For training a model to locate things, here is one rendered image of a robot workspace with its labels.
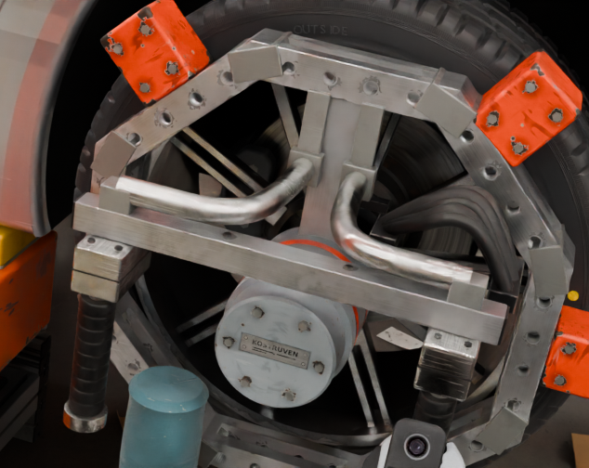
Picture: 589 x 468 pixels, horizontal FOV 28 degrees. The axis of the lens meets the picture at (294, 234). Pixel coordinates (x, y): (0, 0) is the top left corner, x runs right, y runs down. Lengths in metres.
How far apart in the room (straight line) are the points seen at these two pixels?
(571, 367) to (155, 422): 0.45
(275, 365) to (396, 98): 0.30
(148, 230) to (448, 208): 0.29
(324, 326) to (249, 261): 0.12
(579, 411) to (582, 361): 1.64
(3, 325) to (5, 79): 0.35
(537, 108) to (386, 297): 0.26
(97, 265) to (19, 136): 0.45
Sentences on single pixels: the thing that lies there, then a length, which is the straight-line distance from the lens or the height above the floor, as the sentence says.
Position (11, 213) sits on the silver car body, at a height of 0.77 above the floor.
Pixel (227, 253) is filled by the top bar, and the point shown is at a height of 0.97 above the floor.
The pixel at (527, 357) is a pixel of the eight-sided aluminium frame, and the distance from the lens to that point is 1.30.
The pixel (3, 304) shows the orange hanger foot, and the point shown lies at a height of 0.64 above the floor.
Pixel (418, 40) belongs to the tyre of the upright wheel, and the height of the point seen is 1.14.
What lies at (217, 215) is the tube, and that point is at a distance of 1.09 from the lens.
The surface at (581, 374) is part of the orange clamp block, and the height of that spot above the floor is 0.84.
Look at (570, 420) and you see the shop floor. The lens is 2.89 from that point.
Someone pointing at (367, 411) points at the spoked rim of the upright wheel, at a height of 0.66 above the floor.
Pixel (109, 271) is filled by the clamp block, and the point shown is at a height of 0.93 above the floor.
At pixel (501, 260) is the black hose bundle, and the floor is 1.01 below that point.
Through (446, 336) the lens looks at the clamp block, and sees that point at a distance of 1.08.
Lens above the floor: 1.46
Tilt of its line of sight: 25 degrees down
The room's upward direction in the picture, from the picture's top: 11 degrees clockwise
